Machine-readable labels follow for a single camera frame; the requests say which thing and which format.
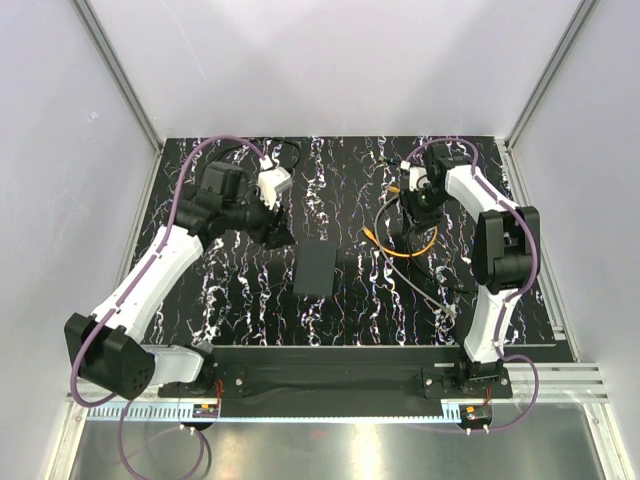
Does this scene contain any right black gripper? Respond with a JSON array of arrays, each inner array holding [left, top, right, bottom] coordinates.
[[397, 185, 450, 237]]

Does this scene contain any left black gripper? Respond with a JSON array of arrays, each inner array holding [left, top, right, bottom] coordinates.
[[223, 185, 295, 250]]

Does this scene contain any black power adapter cable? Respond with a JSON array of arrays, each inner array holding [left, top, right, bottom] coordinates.
[[197, 137, 302, 201]]

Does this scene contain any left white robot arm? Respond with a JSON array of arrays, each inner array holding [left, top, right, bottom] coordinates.
[[64, 162, 295, 407]]

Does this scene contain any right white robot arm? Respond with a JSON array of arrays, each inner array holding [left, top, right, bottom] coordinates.
[[400, 139, 540, 397]]

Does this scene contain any black marble pattern mat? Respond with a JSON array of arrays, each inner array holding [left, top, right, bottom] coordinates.
[[102, 135, 574, 362]]

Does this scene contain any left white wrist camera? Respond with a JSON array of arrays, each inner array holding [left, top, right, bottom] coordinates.
[[257, 156, 292, 210]]

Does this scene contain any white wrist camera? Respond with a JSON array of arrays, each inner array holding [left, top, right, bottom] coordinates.
[[257, 156, 292, 210], [400, 160, 430, 192]]

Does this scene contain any orange ethernet cable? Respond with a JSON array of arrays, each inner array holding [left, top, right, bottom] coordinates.
[[362, 184, 440, 260]]

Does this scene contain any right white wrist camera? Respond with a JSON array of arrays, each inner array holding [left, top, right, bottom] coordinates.
[[400, 160, 430, 192]]

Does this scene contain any black cable gold connector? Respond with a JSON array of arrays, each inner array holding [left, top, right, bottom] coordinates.
[[368, 162, 478, 309]]

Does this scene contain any grey ethernet cable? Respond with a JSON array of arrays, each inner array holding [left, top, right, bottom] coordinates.
[[373, 197, 460, 317]]

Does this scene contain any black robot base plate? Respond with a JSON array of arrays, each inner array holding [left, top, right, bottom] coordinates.
[[159, 346, 513, 423]]

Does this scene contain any left aluminium frame post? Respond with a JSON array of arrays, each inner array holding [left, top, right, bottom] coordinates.
[[70, 0, 164, 154]]

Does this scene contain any aluminium frame post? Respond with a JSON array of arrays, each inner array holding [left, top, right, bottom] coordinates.
[[70, 0, 164, 154], [504, 0, 600, 151]]

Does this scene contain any white slotted cable duct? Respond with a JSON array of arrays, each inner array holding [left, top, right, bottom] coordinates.
[[88, 399, 461, 425]]

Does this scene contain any aluminium front rail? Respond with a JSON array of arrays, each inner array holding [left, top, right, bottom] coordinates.
[[64, 362, 611, 404]]

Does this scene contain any right aluminium frame post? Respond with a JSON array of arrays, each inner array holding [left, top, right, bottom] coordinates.
[[504, 0, 600, 151]]

